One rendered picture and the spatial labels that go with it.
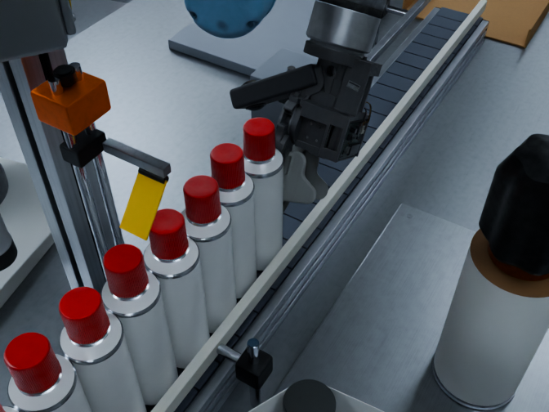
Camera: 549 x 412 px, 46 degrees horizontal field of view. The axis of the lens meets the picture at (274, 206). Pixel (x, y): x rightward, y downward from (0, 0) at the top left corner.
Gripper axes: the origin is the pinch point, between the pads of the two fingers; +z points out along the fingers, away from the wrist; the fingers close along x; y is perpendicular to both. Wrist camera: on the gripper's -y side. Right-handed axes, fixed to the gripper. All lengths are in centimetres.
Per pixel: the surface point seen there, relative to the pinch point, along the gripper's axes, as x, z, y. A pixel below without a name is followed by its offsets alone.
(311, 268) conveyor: 3.3, 6.9, 5.9
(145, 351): -25.2, 8.9, 2.3
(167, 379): -20.9, 13.8, 2.9
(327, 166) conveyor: 16.5, -2.9, -0.8
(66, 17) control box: -39.9, -19.5, 1.1
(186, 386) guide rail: -19.8, 14.2, 4.6
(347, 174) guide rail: 11.3, -4.2, 4.2
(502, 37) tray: 68, -27, 8
